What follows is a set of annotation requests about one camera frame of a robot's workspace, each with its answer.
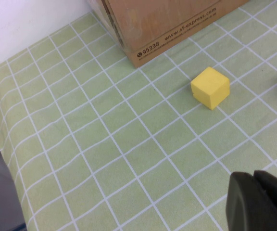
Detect yellow foam cube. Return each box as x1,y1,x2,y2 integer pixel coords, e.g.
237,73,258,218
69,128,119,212
190,66,230,111

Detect cardboard box with F2 print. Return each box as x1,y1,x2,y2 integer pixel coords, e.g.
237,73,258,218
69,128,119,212
88,0,250,69

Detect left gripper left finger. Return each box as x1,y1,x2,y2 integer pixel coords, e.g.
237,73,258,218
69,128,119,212
226,171,277,231

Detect green checked tablecloth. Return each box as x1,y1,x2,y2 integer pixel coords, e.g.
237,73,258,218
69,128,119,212
0,0,277,231

